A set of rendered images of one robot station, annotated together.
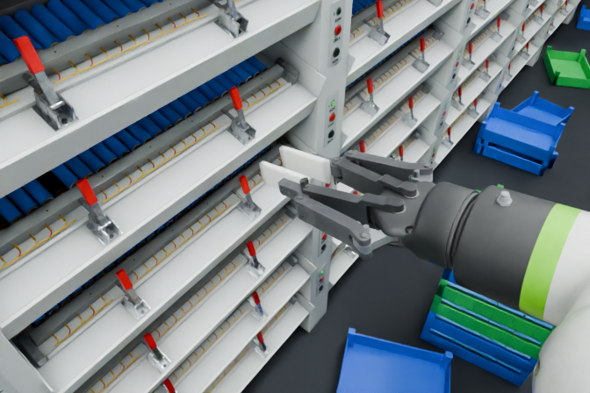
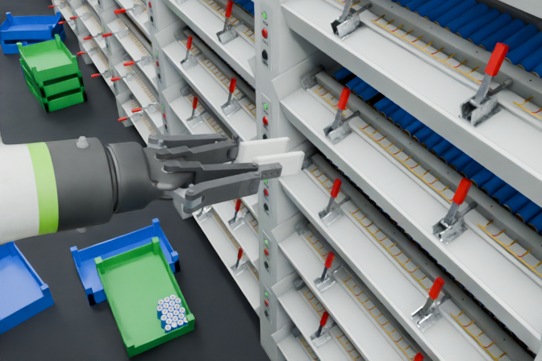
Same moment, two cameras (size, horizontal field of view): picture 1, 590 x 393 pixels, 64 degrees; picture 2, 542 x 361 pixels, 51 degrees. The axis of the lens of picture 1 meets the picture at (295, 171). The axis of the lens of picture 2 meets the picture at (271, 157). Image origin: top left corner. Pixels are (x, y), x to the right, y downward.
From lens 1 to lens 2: 80 cm
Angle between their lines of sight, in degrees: 80
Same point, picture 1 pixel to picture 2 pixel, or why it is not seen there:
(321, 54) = not seen: outside the picture
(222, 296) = (377, 344)
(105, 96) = (364, 47)
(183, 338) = (341, 304)
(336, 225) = (179, 138)
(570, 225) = (29, 148)
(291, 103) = (519, 298)
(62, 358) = (302, 177)
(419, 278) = not seen: outside the picture
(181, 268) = (360, 248)
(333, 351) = not seen: outside the picture
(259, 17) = (510, 139)
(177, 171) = (393, 175)
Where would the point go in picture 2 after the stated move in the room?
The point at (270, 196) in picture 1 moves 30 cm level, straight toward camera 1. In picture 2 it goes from (450, 349) to (260, 298)
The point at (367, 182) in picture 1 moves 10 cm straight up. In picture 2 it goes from (210, 168) to (204, 92)
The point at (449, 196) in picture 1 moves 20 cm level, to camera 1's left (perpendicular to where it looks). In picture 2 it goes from (124, 146) to (212, 64)
